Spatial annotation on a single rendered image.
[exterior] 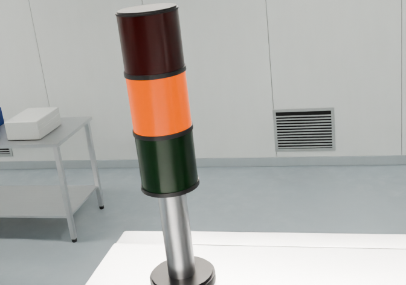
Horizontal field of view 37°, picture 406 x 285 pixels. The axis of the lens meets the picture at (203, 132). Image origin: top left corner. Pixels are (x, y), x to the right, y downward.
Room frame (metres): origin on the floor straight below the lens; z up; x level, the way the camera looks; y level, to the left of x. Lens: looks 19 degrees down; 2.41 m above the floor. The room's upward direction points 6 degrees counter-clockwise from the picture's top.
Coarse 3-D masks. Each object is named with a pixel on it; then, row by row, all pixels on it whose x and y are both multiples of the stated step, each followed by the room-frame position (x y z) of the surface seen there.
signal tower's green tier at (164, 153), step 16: (144, 144) 0.46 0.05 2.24; (160, 144) 0.46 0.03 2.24; (176, 144) 0.46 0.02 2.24; (192, 144) 0.47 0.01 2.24; (144, 160) 0.46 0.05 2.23; (160, 160) 0.46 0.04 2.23; (176, 160) 0.46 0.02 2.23; (192, 160) 0.47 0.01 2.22; (144, 176) 0.47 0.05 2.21; (160, 176) 0.46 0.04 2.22; (176, 176) 0.46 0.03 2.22; (192, 176) 0.47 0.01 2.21; (160, 192) 0.46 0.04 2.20
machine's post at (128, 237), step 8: (128, 232) 0.59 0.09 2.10; (136, 232) 0.59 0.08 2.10; (144, 232) 0.59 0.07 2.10; (152, 232) 0.59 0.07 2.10; (160, 232) 0.58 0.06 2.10; (120, 240) 0.58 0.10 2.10; (128, 240) 0.57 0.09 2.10; (136, 240) 0.57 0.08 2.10; (144, 240) 0.57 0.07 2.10; (152, 240) 0.57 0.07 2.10; (160, 240) 0.57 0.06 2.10
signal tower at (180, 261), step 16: (128, 16) 0.46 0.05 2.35; (192, 128) 0.47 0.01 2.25; (144, 192) 0.47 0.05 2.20; (176, 192) 0.46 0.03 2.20; (160, 208) 0.47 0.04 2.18; (176, 208) 0.47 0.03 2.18; (176, 224) 0.47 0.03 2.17; (176, 240) 0.47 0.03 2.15; (176, 256) 0.47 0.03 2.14; (192, 256) 0.48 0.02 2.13; (160, 272) 0.48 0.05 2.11; (176, 272) 0.47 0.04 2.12; (192, 272) 0.47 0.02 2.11; (208, 272) 0.47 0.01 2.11
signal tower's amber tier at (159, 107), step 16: (128, 80) 0.47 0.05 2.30; (144, 80) 0.46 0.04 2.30; (160, 80) 0.46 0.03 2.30; (176, 80) 0.46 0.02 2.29; (128, 96) 0.48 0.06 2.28; (144, 96) 0.46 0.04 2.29; (160, 96) 0.46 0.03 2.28; (176, 96) 0.46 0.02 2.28; (144, 112) 0.46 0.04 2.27; (160, 112) 0.46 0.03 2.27; (176, 112) 0.46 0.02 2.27; (144, 128) 0.46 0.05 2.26; (160, 128) 0.46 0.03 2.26; (176, 128) 0.46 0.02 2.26
